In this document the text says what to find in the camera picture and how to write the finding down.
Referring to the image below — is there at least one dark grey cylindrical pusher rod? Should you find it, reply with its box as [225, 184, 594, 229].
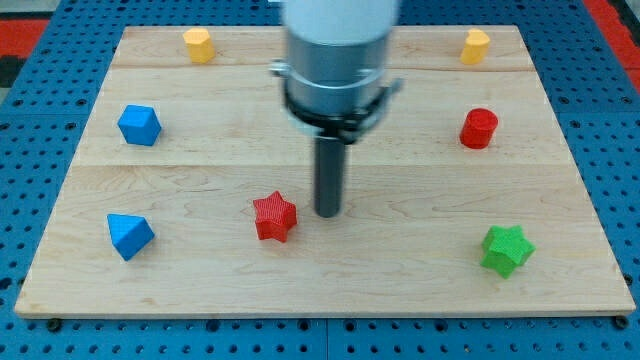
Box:
[313, 137, 346, 218]

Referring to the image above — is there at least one red star block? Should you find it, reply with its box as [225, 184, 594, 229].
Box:
[253, 191, 297, 243]

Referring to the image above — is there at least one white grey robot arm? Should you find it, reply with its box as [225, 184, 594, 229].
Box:
[270, 0, 402, 218]

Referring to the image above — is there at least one green star block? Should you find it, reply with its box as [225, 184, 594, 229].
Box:
[480, 225, 536, 279]

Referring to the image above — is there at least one wooden board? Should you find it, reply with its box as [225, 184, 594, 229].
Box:
[15, 25, 636, 319]

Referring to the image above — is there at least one red cylinder block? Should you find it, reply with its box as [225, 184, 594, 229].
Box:
[459, 108, 499, 149]

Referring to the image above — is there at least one yellow hexagon block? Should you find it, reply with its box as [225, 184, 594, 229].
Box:
[182, 28, 215, 64]

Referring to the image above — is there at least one yellow heart block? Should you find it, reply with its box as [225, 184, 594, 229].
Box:
[460, 28, 491, 65]

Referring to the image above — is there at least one blue cube block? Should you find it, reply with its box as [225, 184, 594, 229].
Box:
[117, 104, 162, 146]

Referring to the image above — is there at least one blue triangular block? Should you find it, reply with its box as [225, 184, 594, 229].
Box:
[107, 214, 155, 261]

